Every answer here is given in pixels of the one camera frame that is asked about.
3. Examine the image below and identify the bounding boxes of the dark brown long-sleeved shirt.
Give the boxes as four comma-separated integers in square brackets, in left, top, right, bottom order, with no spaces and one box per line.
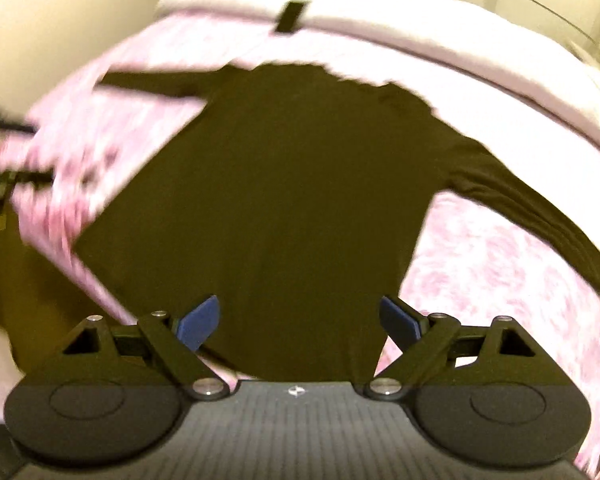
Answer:
[75,62,600,383]

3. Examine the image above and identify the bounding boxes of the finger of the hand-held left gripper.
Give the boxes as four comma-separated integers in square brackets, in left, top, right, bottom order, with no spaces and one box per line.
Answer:
[0,100,37,135]
[0,160,56,206]

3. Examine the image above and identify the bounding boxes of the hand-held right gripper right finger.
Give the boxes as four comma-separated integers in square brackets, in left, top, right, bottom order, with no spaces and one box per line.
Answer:
[362,294,551,401]

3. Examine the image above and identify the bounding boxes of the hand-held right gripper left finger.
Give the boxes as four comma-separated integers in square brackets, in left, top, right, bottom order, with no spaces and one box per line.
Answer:
[47,294,231,401]

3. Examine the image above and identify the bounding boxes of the black rectangular object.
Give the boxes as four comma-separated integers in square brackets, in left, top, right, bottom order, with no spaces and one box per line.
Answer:
[274,0,310,37]

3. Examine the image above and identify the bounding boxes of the white ribbed quilt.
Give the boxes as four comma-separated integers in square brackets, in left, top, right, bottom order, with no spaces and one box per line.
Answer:
[155,0,600,161]

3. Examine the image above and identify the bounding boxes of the pink floral blanket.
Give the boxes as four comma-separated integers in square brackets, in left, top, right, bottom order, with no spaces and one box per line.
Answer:
[0,12,600,480]

